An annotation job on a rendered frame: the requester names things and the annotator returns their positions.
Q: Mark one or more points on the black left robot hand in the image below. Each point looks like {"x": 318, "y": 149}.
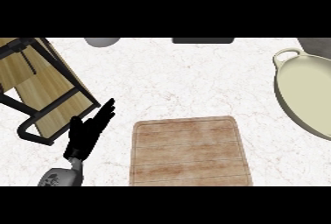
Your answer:
{"x": 87, "y": 131}

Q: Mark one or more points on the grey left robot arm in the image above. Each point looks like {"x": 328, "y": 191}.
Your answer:
{"x": 64, "y": 175}

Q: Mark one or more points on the brown wooden cutting board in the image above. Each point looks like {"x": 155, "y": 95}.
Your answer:
{"x": 189, "y": 151}

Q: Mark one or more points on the grey round object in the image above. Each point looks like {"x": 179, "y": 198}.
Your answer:
{"x": 102, "y": 41}

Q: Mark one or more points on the dark grey flat object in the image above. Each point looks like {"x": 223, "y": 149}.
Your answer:
{"x": 203, "y": 40}

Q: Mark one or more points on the grey appliance corner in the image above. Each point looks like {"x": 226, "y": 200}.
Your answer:
{"x": 316, "y": 46}

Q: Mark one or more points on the wooden rack with black frame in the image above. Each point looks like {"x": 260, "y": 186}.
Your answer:
{"x": 40, "y": 87}

